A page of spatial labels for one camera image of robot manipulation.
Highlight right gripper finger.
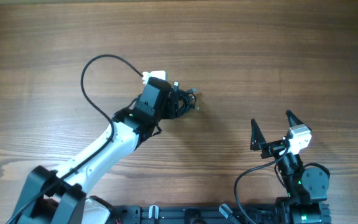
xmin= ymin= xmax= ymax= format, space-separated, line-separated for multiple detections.
xmin=250 ymin=119 xmax=266 ymax=151
xmin=286 ymin=110 xmax=303 ymax=127

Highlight black usb cables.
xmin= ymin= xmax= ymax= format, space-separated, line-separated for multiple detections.
xmin=172 ymin=81 xmax=200 ymax=119

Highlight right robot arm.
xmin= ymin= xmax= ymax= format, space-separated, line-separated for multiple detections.
xmin=248 ymin=110 xmax=332 ymax=224

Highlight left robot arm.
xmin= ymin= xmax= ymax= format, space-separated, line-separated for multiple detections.
xmin=8 ymin=77 xmax=180 ymax=223

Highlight right camera black cable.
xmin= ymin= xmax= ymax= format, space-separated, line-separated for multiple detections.
xmin=234 ymin=139 xmax=291 ymax=224

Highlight camera black cable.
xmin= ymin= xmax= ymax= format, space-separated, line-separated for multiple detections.
xmin=234 ymin=139 xmax=291 ymax=224
xmin=6 ymin=54 xmax=145 ymax=224

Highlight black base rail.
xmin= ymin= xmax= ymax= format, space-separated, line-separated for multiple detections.
xmin=110 ymin=203 xmax=332 ymax=224

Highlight left camera black cable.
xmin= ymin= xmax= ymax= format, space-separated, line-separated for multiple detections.
xmin=6 ymin=54 xmax=145 ymax=224

